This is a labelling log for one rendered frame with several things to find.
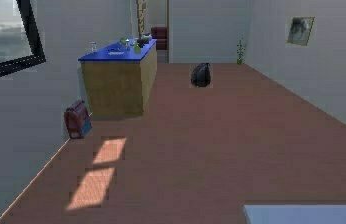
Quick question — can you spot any black rubbish bag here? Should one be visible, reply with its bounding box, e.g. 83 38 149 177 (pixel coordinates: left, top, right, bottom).
190 62 212 88

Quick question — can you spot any blue topped wooden counter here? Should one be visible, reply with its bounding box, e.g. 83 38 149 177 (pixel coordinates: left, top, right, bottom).
77 38 158 118

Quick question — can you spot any dark red armchair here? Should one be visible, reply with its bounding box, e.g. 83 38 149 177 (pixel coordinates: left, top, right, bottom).
150 26 169 51

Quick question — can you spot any green potted house plant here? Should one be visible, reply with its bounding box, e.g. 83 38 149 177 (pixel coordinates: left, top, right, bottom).
236 37 247 66

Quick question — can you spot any red and blue backpack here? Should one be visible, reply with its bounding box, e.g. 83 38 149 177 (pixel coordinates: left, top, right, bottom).
63 99 93 140

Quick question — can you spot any black framed window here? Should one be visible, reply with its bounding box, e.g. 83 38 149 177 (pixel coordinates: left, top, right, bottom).
0 0 47 84

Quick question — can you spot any tall patterned wall hanging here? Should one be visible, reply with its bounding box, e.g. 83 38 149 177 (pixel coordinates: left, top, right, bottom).
136 0 148 36

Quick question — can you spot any gold framed wall picture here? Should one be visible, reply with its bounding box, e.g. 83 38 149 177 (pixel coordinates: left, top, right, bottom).
286 16 316 47

